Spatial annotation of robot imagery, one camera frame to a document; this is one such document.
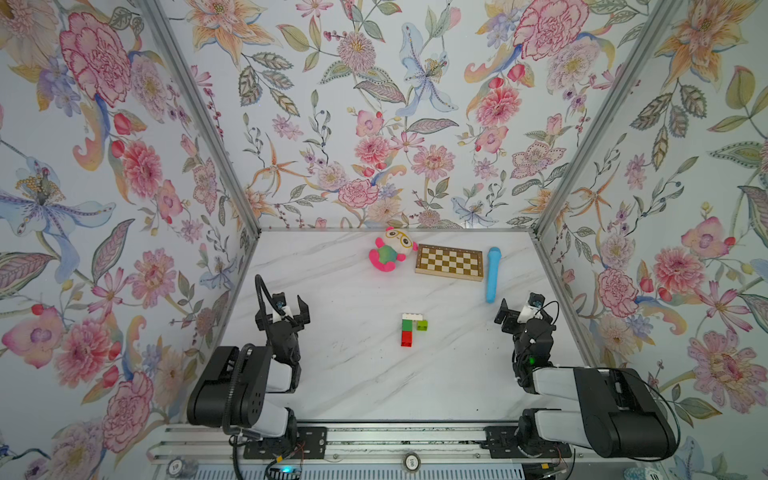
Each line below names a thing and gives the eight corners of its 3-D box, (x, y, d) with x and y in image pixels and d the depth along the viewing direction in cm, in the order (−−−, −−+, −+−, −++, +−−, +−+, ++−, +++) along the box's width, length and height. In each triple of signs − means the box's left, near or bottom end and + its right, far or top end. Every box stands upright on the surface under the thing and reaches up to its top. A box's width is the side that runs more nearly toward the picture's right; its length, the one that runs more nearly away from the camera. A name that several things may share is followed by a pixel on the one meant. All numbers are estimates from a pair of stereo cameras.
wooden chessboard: (414, 274, 111) (415, 267, 108) (417, 248, 119) (418, 241, 116) (481, 283, 108) (484, 276, 105) (480, 256, 116) (483, 249, 113)
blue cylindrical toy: (484, 302, 103) (486, 297, 100) (487, 251, 118) (489, 246, 115) (497, 305, 102) (500, 300, 100) (499, 253, 117) (501, 248, 114)
